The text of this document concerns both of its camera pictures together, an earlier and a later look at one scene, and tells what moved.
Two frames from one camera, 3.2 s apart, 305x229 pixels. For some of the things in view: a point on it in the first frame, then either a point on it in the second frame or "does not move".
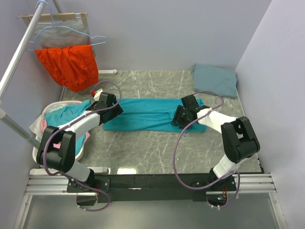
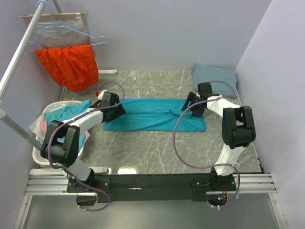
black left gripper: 116,110 does not move
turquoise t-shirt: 147,114 does not move
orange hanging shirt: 76,67 does not move
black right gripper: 177,118 to 191,97
